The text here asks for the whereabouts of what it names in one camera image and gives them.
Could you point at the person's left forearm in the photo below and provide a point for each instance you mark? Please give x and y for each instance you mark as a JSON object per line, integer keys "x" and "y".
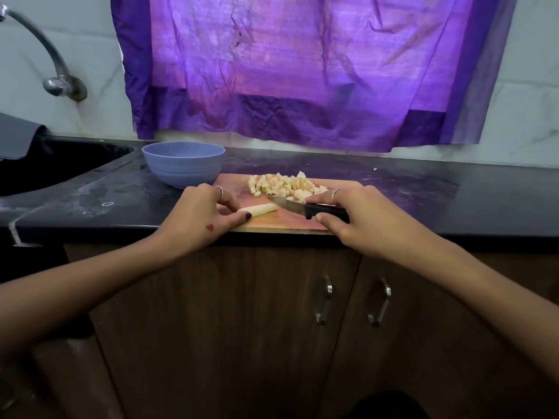
{"x": 74, "y": 292}

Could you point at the blue bowl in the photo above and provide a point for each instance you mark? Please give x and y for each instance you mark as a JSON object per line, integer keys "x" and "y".
{"x": 183, "y": 163}

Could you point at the person's right hand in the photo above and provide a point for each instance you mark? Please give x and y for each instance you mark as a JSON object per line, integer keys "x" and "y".
{"x": 375, "y": 222}

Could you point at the person's left hand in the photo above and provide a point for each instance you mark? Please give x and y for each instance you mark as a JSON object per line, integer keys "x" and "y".
{"x": 196, "y": 220}

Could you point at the person's dark trousers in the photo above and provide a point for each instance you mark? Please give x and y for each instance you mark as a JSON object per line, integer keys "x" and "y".
{"x": 389, "y": 407}

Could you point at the pile of diced potato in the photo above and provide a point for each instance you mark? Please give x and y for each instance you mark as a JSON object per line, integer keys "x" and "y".
{"x": 284, "y": 185}

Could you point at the person's right forearm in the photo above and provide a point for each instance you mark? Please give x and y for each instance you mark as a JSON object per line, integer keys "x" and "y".
{"x": 498, "y": 296}

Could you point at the purple cloth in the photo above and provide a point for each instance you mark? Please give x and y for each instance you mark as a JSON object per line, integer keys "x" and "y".
{"x": 314, "y": 65}

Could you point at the tan potato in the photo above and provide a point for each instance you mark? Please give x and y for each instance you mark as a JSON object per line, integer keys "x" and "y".
{"x": 259, "y": 209}

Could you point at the wooden cutting board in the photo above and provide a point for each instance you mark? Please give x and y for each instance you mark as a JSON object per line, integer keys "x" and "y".
{"x": 288, "y": 220}

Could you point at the grey cloth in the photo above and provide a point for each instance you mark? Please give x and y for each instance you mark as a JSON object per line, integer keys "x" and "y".
{"x": 17, "y": 135}

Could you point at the metal faucet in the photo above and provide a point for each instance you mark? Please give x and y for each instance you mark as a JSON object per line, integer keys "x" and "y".
{"x": 61, "y": 83}

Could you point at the dark sink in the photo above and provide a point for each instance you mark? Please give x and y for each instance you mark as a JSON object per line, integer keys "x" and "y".
{"x": 57, "y": 166}

